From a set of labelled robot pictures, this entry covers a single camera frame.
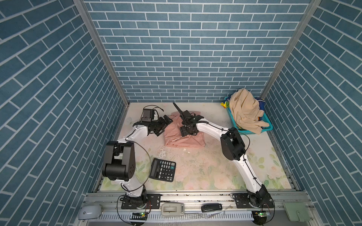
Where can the beige shorts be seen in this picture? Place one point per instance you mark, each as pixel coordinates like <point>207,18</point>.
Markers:
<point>246,111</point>

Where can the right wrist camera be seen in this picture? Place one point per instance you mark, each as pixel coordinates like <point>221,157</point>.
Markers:
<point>187,115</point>

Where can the grey computer mouse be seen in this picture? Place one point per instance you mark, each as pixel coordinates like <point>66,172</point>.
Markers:
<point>92,211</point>

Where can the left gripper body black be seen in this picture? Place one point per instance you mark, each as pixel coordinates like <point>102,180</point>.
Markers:
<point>157,125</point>

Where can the black desk calculator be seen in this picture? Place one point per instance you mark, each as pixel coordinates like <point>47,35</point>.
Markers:
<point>163,170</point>

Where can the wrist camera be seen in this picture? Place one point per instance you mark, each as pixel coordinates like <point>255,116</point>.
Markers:
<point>187,115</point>
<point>148,115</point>

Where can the black car key fob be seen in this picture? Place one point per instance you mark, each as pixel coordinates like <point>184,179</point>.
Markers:
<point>211,207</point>

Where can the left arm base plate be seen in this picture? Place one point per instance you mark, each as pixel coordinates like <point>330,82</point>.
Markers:
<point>149,201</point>

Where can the multicolour cloth in basket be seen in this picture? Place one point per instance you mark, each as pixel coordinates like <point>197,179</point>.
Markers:
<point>225,104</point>

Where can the left circuit board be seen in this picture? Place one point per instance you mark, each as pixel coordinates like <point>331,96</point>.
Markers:
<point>139,216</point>

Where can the teal plastic basket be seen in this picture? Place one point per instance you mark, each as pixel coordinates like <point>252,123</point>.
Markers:
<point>246,132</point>

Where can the right circuit board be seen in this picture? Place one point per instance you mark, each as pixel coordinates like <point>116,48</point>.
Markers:
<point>260,214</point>

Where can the aluminium front rail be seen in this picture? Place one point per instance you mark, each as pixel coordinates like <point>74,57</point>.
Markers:
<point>194,200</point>

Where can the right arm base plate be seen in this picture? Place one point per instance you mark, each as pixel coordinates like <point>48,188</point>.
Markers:
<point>242,201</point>

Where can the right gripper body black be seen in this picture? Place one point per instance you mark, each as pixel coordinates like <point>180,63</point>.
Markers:
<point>185,130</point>

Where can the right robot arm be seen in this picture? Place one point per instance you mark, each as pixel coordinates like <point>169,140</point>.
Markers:
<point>234,149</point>

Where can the beige plastic holder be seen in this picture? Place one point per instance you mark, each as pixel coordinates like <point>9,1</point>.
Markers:
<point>172,209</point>

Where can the pink shorts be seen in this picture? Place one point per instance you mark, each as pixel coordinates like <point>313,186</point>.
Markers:
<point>174,139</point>

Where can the white slotted cable duct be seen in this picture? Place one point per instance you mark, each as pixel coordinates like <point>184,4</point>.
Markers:
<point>156,217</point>

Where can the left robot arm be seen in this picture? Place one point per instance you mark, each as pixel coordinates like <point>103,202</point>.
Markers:
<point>119,161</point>

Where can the green leather wallet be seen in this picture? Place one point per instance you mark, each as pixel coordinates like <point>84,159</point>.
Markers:
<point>297,211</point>

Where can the circuit board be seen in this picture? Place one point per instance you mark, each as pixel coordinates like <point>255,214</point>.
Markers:
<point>260,214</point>
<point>139,216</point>

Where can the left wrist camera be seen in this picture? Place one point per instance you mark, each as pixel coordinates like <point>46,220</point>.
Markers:
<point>148,115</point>

